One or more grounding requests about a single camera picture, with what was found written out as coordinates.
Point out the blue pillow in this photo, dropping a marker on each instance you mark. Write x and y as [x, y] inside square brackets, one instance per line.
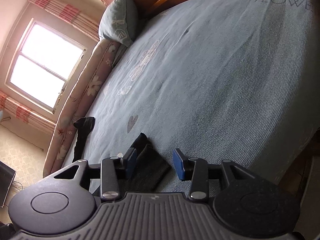
[118, 17]

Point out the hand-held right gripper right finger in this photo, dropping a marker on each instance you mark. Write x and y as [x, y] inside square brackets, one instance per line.
[178, 165]

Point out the striped curtain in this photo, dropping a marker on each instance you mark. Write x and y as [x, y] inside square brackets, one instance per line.
[65, 12]
[25, 112]

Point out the blue floral bed sheet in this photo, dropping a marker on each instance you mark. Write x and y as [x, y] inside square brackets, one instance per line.
[212, 80]

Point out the pink floral quilt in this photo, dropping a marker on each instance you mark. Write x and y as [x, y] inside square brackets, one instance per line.
[87, 90]

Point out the black pants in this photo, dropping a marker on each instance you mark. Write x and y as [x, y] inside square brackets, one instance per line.
[151, 166]

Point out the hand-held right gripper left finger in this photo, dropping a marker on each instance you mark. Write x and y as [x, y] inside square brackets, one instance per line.
[130, 163]

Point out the window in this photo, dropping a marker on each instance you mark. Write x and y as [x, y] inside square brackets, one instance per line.
[47, 65]

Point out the television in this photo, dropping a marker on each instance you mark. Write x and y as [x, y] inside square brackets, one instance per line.
[6, 182]

